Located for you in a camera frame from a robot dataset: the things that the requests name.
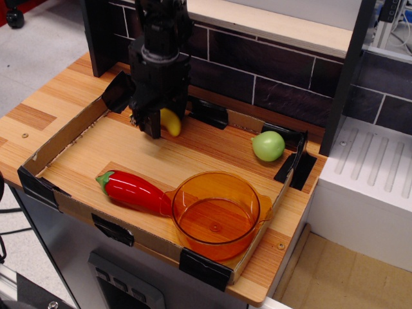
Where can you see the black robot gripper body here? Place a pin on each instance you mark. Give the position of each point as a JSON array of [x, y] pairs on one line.
[[155, 78]]

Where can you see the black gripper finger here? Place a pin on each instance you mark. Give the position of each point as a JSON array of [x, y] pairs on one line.
[[177, 103], [150, 124]]

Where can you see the yellow plastic banana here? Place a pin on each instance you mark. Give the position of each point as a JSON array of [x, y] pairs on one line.
[[168, 121]]

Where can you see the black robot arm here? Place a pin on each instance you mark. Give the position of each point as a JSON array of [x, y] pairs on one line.
[[165, 25]]

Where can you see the cardboard fence with black tape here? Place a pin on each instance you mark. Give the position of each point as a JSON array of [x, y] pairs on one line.
[[62, 175]]

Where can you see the orange transparent plastic pot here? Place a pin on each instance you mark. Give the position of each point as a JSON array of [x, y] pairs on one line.
[[216, 214]]

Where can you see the red plastic chili pepper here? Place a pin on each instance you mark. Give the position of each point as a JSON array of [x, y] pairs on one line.
[[134, 190]]

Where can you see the green plastic apple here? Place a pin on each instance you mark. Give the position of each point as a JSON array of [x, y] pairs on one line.
[[268, 146]]

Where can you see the grey toy oven front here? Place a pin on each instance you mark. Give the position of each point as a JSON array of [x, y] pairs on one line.
[[121, 289]]

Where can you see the white toy sink drainboard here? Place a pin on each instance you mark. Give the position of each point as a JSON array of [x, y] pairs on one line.
[[362, 199]]

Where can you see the dark wooden post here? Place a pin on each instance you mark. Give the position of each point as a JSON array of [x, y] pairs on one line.
[[100, 20]]

